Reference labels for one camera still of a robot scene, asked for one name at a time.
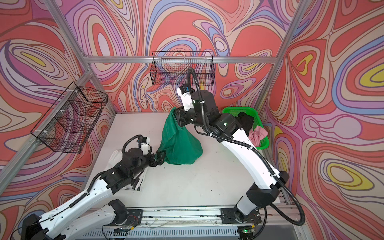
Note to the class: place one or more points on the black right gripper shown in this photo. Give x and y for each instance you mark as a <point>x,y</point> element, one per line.
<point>182,113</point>

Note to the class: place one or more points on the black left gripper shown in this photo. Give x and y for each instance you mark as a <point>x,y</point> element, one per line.
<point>160,160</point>

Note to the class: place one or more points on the green t shirt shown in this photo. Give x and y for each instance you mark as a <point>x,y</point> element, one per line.
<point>180,146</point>

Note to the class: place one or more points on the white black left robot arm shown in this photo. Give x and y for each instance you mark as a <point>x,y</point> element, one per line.
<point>68,221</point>

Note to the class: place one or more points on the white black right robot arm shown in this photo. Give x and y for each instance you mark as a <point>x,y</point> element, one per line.
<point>199,109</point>

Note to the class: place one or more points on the white printed t shirt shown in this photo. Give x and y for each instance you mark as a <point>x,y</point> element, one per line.
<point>116,157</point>

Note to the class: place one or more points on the green plastic laundry basket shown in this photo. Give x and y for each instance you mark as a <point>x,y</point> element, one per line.
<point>252,112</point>

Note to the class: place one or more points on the black t shirt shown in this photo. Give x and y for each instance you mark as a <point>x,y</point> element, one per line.
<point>246,121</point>

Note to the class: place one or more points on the pink t shirt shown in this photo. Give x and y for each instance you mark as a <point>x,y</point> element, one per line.
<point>257,135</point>

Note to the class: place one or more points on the black wire basket back wall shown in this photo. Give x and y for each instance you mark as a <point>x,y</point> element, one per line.
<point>170,67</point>

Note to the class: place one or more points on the black wire basket wall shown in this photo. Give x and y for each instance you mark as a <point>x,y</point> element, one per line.
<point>71,119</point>
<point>170,67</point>

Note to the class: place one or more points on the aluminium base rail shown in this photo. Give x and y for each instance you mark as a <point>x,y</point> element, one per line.
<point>200,223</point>

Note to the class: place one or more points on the black wire basket left wall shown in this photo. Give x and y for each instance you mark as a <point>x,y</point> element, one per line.
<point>71,119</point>

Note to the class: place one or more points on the aluminium frame profile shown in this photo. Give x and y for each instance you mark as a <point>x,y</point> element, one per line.
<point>37,64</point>

